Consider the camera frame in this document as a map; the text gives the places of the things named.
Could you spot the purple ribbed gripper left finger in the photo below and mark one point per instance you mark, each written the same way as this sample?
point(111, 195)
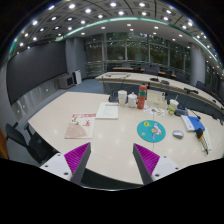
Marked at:
point(77, 160)

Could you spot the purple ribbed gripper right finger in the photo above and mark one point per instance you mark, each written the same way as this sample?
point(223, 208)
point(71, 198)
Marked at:
point(146, 162)

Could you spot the round teal cartoon mouse pad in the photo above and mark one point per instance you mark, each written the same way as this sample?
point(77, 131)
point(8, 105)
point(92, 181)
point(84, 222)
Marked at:
point(151, 131)

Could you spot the grey computer mouse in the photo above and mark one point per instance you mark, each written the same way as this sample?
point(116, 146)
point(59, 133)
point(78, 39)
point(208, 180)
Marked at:
point(178, 134)

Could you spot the red white magazine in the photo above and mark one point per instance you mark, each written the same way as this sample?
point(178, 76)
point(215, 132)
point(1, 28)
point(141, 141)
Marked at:
point(81, 126)

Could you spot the colourful sticker sheet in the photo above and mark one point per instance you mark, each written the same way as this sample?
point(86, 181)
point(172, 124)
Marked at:
point(154, 111)

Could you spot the white paper booklet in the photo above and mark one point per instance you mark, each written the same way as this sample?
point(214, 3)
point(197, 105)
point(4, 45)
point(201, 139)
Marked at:
point(107, 110)

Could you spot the black yellow marker pen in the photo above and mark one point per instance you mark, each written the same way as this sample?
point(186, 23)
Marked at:
point(200, 136)

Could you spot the drink cup with straw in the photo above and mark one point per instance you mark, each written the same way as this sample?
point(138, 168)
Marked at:
point(173, 103)

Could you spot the white lidded mug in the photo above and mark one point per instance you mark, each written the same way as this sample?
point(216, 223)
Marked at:
point(132, 100)

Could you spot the white paper cup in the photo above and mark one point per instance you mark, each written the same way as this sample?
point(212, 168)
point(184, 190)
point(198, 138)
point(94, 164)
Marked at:
point(122, 97)

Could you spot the red thermos bottle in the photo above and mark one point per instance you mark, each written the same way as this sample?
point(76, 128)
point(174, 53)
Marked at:
point(141, 96)

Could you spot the grey box on floor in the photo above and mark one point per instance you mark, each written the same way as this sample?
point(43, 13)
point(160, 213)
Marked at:
point(66, 82)

